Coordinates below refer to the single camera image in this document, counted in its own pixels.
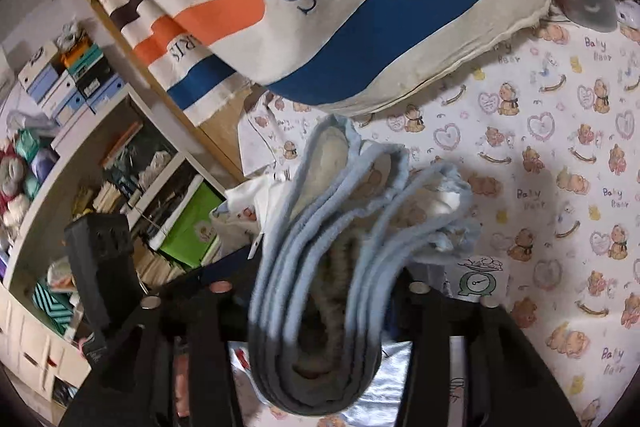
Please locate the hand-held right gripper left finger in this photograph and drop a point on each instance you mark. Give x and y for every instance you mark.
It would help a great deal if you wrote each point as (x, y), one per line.
(230, 267)

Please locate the row of books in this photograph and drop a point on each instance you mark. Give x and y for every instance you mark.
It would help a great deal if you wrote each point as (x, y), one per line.
(150, 257)

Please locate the pile of yarn balls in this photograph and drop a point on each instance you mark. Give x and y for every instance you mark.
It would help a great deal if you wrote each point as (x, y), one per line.
(22, 187)

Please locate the white shelf unit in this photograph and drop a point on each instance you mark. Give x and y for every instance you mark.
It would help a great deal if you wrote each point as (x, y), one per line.
(75, 157)

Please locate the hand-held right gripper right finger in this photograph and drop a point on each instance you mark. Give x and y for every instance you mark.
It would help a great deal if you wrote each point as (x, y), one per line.
(430, 307)

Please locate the teal zigzag box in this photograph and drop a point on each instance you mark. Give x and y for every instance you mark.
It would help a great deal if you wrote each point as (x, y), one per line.
(52, 307)

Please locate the cream cat print pants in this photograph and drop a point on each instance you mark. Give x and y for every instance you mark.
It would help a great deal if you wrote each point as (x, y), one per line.
(320, 257)

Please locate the white folded printed pants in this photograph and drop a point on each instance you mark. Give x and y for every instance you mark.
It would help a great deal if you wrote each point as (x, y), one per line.
(240, 207)

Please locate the striped curtain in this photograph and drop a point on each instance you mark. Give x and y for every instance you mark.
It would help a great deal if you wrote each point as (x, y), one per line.
(350, 7)

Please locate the green box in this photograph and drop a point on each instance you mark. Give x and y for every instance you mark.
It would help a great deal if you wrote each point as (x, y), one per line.
(190, 227)

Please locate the stack of storage boxes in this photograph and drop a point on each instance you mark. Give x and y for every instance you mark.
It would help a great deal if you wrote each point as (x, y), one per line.
(70, 82)

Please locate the bear printed bed sheet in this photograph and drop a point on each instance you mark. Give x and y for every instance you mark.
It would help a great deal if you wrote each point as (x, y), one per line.
(550, 157)

